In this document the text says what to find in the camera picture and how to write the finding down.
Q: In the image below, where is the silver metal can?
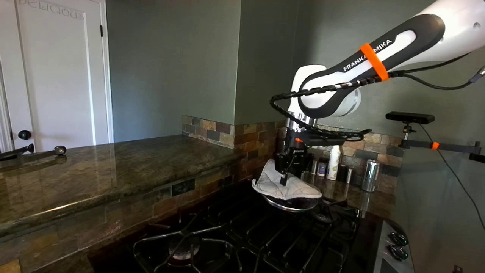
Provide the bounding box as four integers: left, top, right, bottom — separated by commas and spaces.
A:
362, 159, 380, 193

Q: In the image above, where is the white quilted pot holder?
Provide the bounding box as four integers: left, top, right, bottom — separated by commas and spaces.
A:
251, 159, 321, 200

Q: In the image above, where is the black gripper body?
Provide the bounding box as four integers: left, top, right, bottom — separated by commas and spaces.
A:
277, 129, 312, 185

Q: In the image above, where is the black camera on stand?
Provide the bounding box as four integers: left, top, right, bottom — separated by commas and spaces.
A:
385, 111, 485, 164

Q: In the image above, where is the black gas stove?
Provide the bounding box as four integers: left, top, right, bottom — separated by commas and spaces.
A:
88, 184, 414, 273

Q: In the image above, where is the black ice cream scoop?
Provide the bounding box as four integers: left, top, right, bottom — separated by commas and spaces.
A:
0, 144, 67, 161

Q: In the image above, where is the white bottle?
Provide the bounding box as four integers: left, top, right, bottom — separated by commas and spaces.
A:
327, 146, 341, 181

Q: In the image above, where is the black frying pan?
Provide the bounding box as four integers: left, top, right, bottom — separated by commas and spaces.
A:
265, 196, 320, 213

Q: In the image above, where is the granite raised counter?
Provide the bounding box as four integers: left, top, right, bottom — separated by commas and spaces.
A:
0, 135, 238, 237

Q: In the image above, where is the white door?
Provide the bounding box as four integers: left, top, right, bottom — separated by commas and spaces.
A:
0, 0, 114, 152

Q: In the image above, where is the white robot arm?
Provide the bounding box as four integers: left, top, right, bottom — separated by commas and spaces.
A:
270, 0, 485, 185

